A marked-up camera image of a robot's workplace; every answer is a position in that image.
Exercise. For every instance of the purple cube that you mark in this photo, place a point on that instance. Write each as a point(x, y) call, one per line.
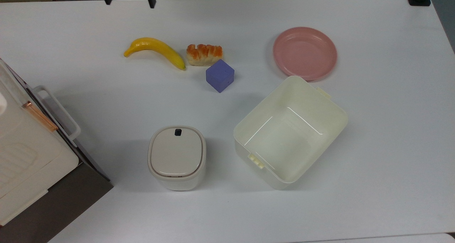
point(220, 75)

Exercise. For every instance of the yellow toy banana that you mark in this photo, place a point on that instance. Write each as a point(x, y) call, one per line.
point(160, 49)

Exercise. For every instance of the toy bread with orange glaze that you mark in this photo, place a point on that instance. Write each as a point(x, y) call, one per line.
point(204, 54)

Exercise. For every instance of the orange tape strip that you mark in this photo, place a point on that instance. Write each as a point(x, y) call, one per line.
point(39, 116)

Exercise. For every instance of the small beige lidded trash can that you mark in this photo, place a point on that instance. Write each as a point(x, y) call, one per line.
point(176, 154)

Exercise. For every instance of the pink plate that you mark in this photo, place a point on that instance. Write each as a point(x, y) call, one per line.
point(304, 52)

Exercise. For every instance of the cream plastic storage box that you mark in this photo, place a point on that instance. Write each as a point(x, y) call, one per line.
point(28, 157)

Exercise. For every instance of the cream open plastic bin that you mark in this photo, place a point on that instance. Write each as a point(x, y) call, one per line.
point(291, 140)

